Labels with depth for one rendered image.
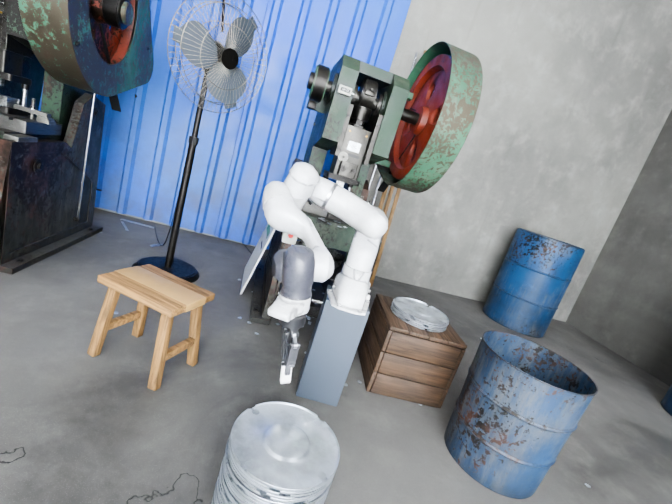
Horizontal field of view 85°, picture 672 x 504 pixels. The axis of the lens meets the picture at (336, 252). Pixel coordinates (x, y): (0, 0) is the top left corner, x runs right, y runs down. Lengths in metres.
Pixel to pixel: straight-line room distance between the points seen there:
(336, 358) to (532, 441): 0.75
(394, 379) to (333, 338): 0.45
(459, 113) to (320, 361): 1.34
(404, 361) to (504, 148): 2.71
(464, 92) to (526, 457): 1.58
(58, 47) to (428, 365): 2.12
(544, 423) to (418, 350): 0.55
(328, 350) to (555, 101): 3.44
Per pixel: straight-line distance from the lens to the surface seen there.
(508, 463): 1.64
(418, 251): 3.78
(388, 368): 1.79
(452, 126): 1.99
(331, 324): 1.48
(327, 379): 1.60
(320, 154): 2.38
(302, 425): 1.15
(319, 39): 3.42
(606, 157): 4.75
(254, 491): 1.01
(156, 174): 3.42
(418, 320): 1.80
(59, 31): 2.06
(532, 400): 1.51
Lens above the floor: 0.97
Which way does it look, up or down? 13 degrees down
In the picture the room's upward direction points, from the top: 18 degrees clockwise
